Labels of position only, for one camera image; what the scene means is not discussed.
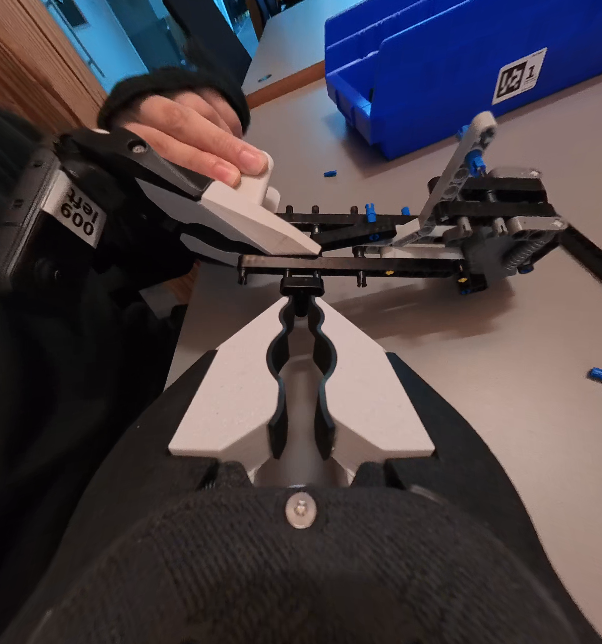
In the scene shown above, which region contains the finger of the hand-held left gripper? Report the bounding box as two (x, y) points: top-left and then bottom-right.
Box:
(179, 233), (254, 268)
(135, 178), (323, 257)

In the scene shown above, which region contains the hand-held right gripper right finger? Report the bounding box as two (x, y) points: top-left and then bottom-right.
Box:
(308, 296), (437, 486)

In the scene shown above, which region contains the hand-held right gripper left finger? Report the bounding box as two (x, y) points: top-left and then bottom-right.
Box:
(168, 296), (293, 485)

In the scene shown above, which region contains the grey black toy brick model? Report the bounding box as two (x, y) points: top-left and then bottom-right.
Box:
(238, 111), (568, 298)

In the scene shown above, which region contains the grey desk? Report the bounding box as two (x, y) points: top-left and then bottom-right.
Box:
(164, 75), (602, 644)

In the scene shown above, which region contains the person's left hand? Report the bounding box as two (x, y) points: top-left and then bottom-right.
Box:
(122, 92), (269, 189)

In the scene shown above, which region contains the grey wood-edged table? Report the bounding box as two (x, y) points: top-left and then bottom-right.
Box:
(241, 0), (369, 109)

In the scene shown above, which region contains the person's black clothed body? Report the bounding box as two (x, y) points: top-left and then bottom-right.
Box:
(0, 98), (201, 644)

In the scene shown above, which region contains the blue plastic bin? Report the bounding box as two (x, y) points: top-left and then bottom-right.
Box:
(323, 0), (602, 162)

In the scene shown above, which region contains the long black toy beam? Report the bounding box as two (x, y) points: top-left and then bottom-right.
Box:
(557, 224), (602, 315)

